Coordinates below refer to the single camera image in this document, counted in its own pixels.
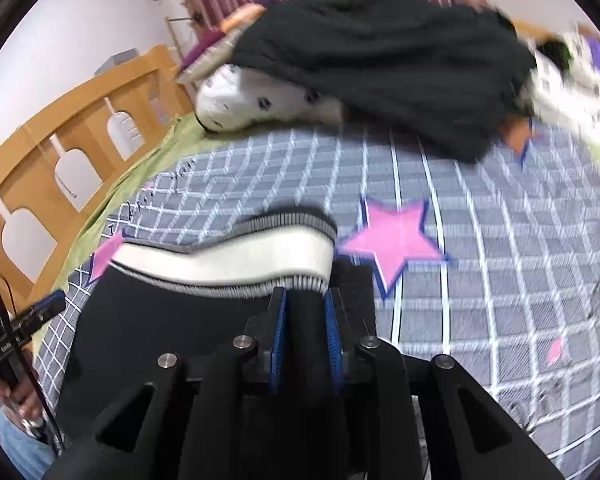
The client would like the dark cloth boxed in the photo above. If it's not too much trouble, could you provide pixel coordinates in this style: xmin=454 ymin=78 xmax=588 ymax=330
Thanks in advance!
xmin=535 ymin=35 xmax=574 ymax=69

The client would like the black garment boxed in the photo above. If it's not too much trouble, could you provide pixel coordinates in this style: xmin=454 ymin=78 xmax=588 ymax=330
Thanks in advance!
xmin=230 ymin=0 xmax=538 ymax=163

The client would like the green blanket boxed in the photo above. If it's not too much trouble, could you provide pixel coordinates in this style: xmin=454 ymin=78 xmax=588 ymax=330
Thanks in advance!
xmin=30 ymin=112 xmax=221 ymax=361

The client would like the person's left hand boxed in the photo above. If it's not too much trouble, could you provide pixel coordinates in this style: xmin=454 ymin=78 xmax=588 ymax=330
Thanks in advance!
xmin=0 ymin=350 xmax=46 ymax=431

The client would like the black cable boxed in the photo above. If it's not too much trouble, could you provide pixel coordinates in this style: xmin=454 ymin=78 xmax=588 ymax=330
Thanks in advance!
xmin=26 ymin=355 xmax=65 ymax=455

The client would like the black pants white waistband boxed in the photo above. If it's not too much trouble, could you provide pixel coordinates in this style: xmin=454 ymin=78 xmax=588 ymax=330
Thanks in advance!
xmin=55 ymin=207 xmax=378 ymax=480

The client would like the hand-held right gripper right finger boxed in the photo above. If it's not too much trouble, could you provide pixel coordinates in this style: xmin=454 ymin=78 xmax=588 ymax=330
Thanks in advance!
xmin=325 ymin=287 xmax=566 ymax=480

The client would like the grey checkered star bed sheet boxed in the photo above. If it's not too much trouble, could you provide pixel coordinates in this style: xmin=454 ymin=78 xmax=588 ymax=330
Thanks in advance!
xmin=32 ymin=125 xmax=600 ymax=476

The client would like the purple orange cushion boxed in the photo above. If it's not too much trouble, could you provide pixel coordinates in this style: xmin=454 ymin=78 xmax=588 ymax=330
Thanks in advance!
xmin=175 ymin=2 xmax=267 ymax=84

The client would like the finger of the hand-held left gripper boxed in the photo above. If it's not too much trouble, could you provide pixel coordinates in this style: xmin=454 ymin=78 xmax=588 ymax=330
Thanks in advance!
xmin=10 ymin=290 xmax=67 ymax=341

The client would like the white printed pillow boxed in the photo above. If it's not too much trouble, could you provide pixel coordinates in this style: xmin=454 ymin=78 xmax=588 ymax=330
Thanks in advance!
xmin=195 ymin=62 xmax=346 ymax=134

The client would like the wooden bed headboard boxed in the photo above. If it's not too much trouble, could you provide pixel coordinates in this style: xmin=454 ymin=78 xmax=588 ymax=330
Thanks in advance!
xmin=0 ymin=44 xmax=196 ymax=301

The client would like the person's leg in jeans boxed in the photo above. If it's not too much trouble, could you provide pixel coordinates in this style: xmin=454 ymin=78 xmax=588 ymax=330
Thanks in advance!
xmin=0 ymin=410 xmax=56 ymax=480

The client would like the white purple printed quilt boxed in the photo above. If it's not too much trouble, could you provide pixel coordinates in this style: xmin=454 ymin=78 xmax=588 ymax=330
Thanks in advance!
xmin=522 ymin=22 xmax=600 ymax=149

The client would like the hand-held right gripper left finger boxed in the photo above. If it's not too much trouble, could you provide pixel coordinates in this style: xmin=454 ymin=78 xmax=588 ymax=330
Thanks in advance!
xmin=45 ymin=287 xmax=288 ymax=480

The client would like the grey box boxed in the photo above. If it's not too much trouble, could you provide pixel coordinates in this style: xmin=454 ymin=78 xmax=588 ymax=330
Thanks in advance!
xmin=94 ymin=49 xmax=139 ymax=77

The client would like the wooden bed rail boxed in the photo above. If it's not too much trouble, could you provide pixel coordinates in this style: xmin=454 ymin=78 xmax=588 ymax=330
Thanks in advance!
xmin=509 ymin=16 xmax=581 ymax=42

